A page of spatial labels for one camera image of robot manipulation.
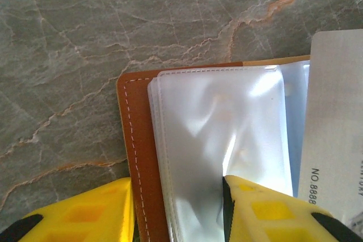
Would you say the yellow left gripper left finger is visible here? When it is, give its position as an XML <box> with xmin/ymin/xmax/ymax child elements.
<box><xmin>0</xmin><ymin>177</ymin><xmax>134</xmax><ymax>242</ymax></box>

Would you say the white plastic credit card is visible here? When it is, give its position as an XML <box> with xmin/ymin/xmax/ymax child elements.
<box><xmin>299</xmin><ymin>28</ymin><xmax>363</xmax><ymax>227</ymax></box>

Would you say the brown leather card holder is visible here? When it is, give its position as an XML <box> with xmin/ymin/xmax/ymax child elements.
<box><xmin>116</xmin><ymin>54</ymin><xmax>312</xmax><ymax>242</ymax></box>

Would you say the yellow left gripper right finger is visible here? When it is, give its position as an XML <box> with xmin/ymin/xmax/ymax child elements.
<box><xmin>222</xmin><ymin>175</ymin><xmax>363</xmax><ymax>242</ymax></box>

